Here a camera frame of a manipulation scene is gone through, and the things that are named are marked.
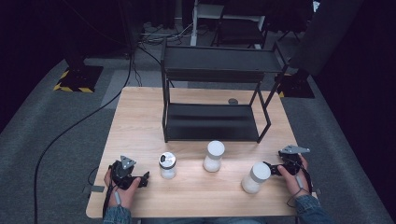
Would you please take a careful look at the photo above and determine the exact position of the grey padded pole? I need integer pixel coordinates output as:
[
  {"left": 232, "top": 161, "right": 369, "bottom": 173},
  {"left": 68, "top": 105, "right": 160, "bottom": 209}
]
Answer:
[{"left": 289, "top": 0, "right": 365, "bottom": 77}]

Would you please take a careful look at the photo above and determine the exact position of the black two-tier metal rack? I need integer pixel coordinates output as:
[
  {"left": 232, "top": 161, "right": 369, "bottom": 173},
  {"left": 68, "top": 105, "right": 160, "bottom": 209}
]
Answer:
[{"left": 160, "top": 38, "right": 290, "bottom": 144}]

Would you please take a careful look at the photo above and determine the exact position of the person's right hand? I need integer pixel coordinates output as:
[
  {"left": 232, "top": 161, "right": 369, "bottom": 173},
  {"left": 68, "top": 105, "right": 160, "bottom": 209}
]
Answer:
[{"left": 276, "top": 156, "right": 313, "bottom": 198}]

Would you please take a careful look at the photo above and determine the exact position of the silver lid seasoning jar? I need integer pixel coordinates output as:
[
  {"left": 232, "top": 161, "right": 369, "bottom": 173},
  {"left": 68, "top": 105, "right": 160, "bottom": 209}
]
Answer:
[{"left": 158, "top": 151, "right": 177, "bottom": 180}]

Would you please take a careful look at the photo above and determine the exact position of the black yellow-striped stand base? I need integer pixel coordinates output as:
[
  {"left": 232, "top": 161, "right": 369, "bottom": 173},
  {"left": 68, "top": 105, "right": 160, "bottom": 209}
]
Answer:
[{"left": 52, "top": 64, "right": 105, "bottom": 93}]

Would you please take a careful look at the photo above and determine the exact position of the long black floor cable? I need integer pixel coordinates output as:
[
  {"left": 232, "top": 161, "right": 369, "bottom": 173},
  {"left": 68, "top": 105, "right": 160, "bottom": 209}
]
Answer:
[{"left": 33, "top": 50, "right": 134, "bottom": 224}]

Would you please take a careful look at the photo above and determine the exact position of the black chair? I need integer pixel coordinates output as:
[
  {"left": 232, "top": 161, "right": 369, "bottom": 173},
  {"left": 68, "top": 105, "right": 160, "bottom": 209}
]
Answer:
[{"left": 210, "top": 10, "right": 269, "bottom": 49}]

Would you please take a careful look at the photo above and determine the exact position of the bundle of floor cables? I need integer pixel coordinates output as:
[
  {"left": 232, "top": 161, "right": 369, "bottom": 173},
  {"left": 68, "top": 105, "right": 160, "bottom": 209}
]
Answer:
[{"left": 136, "top": 21, "right": 194, "bottom": 45}]

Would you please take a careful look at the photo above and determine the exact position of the grey tape strip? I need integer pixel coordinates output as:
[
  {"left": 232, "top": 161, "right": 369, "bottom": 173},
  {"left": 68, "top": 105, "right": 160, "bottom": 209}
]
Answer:
[{"left": 82, "top": 185, "right": 106, "bottom": 194}]

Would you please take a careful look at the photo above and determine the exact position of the person's left hand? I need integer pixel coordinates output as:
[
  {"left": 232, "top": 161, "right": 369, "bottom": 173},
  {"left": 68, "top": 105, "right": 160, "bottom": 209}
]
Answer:
[{"left": 104, "top": 169, "right": 142, "bottom": 209}]

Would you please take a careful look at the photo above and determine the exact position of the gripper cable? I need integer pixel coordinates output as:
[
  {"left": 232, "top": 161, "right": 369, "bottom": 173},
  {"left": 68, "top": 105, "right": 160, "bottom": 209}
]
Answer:
[
  {"left": 87, "top": 166, "right": 122, "bottom": 220},
  {"left": 286, "top": 157, "right": 313, "bottom": 209}
]

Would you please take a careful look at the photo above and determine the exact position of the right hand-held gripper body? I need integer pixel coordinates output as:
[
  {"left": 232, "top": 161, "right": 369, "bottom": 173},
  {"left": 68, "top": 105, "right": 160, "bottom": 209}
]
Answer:
[{"left": 278, "top": 145, "right": 311, "bottom": 176}]

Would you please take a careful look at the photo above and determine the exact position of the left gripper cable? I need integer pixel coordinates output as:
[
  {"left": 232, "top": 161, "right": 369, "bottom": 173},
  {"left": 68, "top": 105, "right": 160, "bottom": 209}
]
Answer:
[{"left": 87, "top": 166, "right": 122, "bottom": 220}]

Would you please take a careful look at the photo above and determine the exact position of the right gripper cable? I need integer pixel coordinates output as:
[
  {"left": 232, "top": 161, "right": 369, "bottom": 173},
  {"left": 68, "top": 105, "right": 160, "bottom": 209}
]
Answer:
[{"left": 286, "top": 157, "right": 313, "bottom": 209}]

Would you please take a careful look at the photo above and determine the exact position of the white desk leg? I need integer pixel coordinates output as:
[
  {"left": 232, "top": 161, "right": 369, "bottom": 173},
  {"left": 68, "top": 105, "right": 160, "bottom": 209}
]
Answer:
[{"left": 190, "top": 0, "right": 201, "bottom": 47}]

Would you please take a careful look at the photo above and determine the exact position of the white lid seasoning jar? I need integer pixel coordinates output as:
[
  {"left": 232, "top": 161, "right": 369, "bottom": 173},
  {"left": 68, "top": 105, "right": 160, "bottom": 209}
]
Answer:
[
  {"left": 241, "top": 161, "right": 272, "bottom": 195},
  {"left": 202, "top": 140, "right": 226, "bottom": 173}
]

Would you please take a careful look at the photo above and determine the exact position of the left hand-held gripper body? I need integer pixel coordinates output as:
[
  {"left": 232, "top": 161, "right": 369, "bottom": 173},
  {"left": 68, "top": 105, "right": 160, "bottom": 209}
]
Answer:
[{"left": 110, "top": 155, "right": 143, "bottom": 190}]

